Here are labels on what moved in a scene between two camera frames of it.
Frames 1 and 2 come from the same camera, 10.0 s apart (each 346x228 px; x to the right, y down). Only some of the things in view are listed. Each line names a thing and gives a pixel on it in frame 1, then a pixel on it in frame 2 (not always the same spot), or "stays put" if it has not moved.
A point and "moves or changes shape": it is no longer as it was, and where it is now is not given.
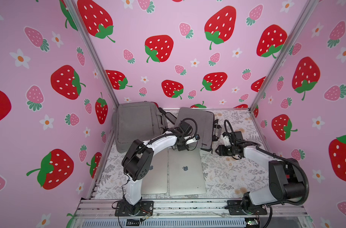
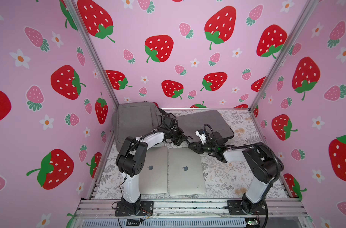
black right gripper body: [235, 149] to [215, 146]
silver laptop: [186, 175] stays put
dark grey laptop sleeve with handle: [205, 122] moves or changes shape
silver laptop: [156, 181] stays put
